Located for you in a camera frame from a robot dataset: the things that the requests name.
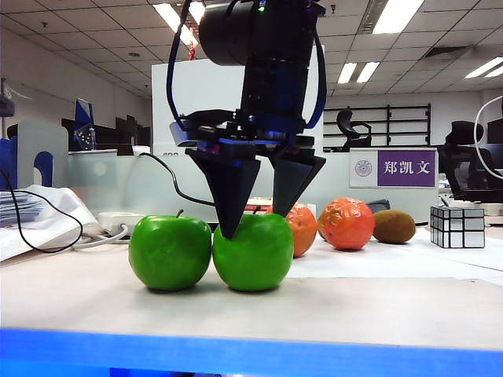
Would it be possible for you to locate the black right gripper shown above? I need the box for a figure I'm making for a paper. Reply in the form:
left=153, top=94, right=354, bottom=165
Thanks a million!
left=183, top=109, right=328, bottom=240

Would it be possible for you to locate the orange fruit with navel dot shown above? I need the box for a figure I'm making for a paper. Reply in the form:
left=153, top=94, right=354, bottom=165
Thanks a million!
left=285, top=202, right=318, bottom=259

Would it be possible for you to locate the green plastic apple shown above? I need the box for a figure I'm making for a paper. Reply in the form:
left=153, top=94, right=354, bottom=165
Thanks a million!
left=128, top=208, right=212, bottom=292
left=212, top=207, right=295, bottom=292

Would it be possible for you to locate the reddish orange fruit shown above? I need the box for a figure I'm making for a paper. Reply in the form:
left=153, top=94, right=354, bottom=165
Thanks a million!
left=320, top=196, right=376, bottom=251

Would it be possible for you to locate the red white box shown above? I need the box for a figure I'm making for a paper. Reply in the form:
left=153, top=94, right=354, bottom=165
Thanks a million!
left=245, top=196, right=275, bottom=215

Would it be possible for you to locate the white board panel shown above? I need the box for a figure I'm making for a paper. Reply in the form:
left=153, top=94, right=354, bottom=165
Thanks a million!
left=152, top=46, right=325, bottom=157

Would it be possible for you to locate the ceiling fluorescent light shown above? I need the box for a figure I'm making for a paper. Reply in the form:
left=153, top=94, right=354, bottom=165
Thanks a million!
left=373, top=0, right=428, bottom=35
left=153, top=2, right=205, bottom=46
left=465, top=57, right=503, bottom=79
left=338, top=61, right=381, bottom=85

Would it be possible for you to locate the white paper sheet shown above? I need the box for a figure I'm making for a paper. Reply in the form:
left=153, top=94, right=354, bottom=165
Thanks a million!
left=290, top=227, right=503, bottom=286

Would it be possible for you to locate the black shelf rack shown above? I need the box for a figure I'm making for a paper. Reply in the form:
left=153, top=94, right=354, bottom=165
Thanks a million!
left=324, top=104, right=433, bottom=152

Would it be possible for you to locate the purple white name plate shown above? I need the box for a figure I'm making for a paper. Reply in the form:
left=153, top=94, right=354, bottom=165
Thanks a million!
left=349, top=148, right=439, bottom=189

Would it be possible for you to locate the white power adapter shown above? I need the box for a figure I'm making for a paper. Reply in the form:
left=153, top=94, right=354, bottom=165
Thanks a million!
left=98, top=211, right=147, bottom=238

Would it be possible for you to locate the blue tape strip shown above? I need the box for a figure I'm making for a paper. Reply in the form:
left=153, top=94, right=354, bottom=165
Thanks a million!
left=0, top=328, right=503, bottom=377

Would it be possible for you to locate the blue crystal trophy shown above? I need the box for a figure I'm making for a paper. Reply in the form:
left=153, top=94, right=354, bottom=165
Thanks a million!
left=74, top=99, right=98, bottom=152

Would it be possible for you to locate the white plastic bag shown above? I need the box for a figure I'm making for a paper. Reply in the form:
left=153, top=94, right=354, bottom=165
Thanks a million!
left=0, top=185, right=101, bottom=263

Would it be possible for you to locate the black mesh office chair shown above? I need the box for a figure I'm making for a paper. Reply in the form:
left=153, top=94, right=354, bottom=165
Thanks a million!
left=438, top=120, right=503, bottom=203

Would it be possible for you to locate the silver mirror cube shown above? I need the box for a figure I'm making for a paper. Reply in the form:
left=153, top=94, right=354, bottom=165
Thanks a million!
left=429, top=206, right=486, bottom=249

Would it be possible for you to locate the grey metal bookend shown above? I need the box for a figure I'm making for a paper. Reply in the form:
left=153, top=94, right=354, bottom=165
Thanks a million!
left=17, top=120, right=71, bottom=189

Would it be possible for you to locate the printed paper stack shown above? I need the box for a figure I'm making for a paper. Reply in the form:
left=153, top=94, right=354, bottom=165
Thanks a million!
left=0, top=191, right=46, bottom=229

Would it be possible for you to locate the blue file holder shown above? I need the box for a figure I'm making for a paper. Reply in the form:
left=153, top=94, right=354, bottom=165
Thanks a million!
left=0, top=137, right=56, bottom=192

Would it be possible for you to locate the black power cable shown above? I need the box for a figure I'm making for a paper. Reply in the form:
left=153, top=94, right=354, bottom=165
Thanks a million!
left=140, top=152, right=216, bottom=207

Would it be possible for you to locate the dark wrist camera cable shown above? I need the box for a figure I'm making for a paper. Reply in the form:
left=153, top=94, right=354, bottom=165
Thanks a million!
left=166, top=0, right=194, bottom=125

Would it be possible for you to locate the white adapter cable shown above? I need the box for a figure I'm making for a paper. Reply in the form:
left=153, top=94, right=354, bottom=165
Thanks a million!
left=72, top=223, right=137, bottom=252

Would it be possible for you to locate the thin black cable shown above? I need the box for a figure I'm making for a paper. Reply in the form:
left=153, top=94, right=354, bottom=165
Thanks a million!
left=0, top=167, right=86, bottom=254

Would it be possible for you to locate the white looped cable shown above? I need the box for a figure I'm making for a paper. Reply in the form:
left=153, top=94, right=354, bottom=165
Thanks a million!
left=474, top=95, right=503, bottom=177

